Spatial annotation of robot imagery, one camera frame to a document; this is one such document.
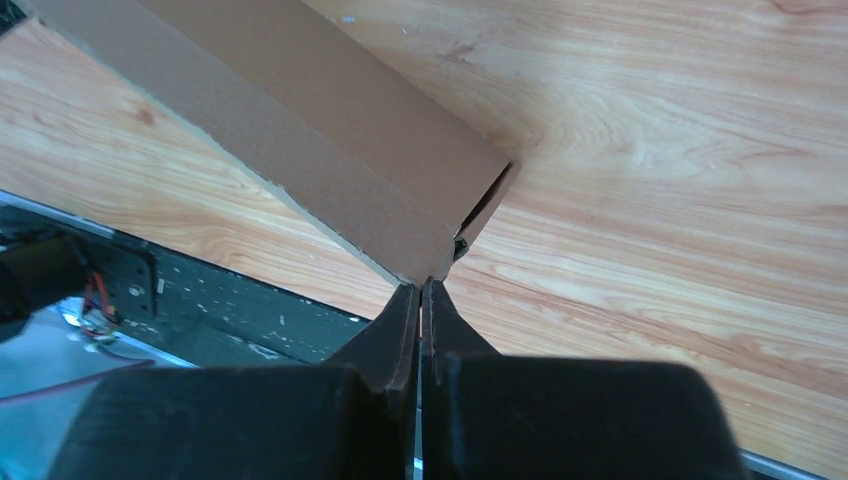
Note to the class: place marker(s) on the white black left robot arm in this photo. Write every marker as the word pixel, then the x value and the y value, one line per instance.
pixel 38 269

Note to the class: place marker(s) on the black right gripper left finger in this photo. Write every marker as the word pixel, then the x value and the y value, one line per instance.
pixel 349 417

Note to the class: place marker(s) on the brown cardboard box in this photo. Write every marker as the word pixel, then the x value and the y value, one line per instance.
pixel 309 114

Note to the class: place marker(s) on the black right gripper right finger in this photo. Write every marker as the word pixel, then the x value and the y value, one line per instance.
pixel 487 415

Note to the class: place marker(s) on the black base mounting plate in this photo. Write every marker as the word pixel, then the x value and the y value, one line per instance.
pixel 188 308

